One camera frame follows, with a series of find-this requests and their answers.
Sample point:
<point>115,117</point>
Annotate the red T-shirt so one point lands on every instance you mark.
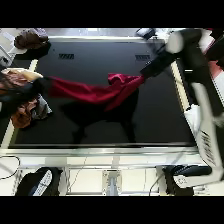
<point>86,92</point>

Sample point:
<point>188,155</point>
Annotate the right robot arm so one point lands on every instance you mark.
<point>207,140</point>

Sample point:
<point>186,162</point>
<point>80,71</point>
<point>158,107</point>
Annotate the heap of clothes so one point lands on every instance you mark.
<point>22,117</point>

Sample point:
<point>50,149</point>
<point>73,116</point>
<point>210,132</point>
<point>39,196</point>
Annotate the black garment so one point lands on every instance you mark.
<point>37,52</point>

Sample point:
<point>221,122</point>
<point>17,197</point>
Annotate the brown garment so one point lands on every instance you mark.
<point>29,38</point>

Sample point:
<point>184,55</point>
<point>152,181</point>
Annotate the silver frame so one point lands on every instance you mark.
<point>112,151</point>

